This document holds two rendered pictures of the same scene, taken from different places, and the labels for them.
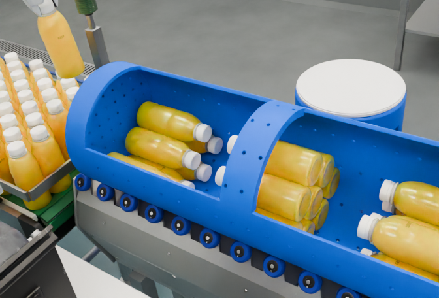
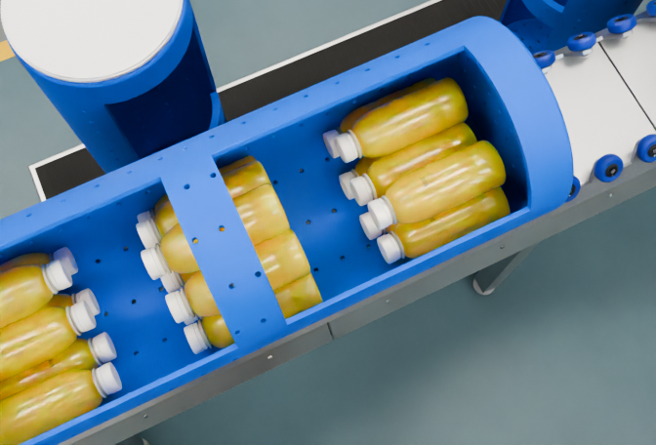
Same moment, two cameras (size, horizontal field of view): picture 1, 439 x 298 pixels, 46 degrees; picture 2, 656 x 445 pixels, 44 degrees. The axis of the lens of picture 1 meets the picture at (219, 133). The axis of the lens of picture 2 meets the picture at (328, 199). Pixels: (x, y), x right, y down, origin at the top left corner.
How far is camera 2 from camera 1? 0.62 m
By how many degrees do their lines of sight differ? 48
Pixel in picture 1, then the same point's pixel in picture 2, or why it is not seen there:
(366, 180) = (284, 138)
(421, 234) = (444, 181)
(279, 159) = not seen: hidden behind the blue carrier
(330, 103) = (109, 56)
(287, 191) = (283, 261)
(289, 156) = (251, 225)
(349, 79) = not seen: outside the picture
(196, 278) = (200, 398)
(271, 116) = (209, 214)
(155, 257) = (127, 432)
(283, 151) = not seen: hidden behind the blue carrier
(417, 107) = not seen: outside the picture
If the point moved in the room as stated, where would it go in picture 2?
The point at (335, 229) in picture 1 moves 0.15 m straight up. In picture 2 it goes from (294, 213) to (289, 179)
